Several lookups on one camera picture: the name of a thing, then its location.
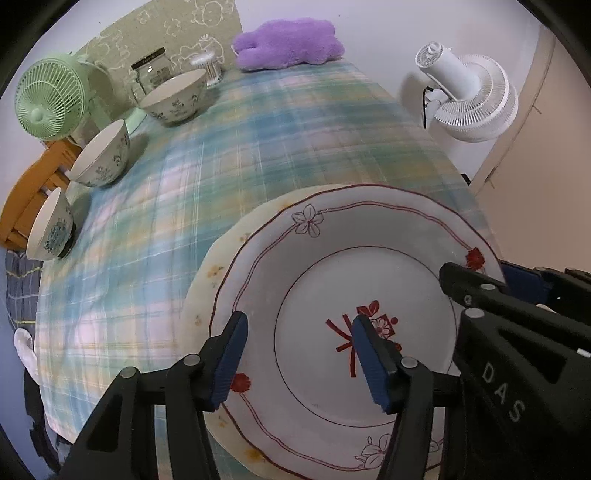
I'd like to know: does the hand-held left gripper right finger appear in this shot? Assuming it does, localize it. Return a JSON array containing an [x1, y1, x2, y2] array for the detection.
[[352, 314, 465, 480]]

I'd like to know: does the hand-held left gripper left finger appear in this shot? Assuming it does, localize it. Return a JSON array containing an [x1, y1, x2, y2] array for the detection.
[[59, 311, 249, 480]]

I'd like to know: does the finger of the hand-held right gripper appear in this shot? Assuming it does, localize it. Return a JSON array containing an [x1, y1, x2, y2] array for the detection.
[[438, 261, 591, 358], [501, 260, 591, 324]]

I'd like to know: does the large yellow floral plate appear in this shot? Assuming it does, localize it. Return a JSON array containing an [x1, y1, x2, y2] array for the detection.
[[182, 185, 342, 476]]

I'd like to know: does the white plate red pattern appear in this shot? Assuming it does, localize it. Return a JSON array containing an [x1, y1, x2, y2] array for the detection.
[[209, 184, 506, 480]]

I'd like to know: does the small bowl dark foot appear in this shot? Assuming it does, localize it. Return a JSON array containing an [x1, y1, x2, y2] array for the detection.
[[26, 187, 75, 260]]

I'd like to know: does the floral ceramic bowl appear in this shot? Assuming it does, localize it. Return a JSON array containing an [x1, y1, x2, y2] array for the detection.
[[69, 119, 131, 188], [139, 68, 208, 127]]

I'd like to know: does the beige cabinet door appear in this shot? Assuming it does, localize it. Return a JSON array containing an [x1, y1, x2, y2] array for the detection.
[[471, 23, 591, 278]]

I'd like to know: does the white standing fan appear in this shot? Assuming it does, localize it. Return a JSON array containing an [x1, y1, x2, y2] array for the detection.
[[399, 41, 519, 144]]

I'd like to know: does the dark cloth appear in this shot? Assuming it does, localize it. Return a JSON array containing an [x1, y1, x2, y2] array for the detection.
[[23, 374, 75, 476]]

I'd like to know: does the white cloth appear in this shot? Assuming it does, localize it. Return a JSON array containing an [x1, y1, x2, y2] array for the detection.
[[13, 328, 42, 384]]

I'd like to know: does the blue striped bedding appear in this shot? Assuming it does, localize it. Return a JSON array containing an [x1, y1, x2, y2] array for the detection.
[[4, 249, 47, 324]]

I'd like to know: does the plaid tablecloth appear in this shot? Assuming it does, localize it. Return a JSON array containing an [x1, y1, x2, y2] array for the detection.
[[34, 60, 502, 480]]

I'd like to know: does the wooden chair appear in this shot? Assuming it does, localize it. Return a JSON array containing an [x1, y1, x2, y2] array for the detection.
[[0, 138, 81, 252]]

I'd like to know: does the clear cotton swab container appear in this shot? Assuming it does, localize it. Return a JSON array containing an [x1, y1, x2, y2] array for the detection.
[[189, 51, 223, 88]]

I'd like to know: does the purple plush toy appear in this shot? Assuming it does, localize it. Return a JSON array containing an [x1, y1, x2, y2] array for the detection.
[[232, 17, 345, 71]]

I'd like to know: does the glass jar dark lid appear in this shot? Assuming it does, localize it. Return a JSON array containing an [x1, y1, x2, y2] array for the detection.
[[130, 47, 174, 95]]

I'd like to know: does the green desk fan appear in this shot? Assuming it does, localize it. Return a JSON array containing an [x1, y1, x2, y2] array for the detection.
[[15, 52, 148, 144]]

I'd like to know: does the green printed board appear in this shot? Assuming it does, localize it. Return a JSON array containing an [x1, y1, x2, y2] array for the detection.
[[74, 0, 244, 100]]

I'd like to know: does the fan power cable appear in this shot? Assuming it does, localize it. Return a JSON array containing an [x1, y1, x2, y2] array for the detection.
[[419, 85, 432, 130]]

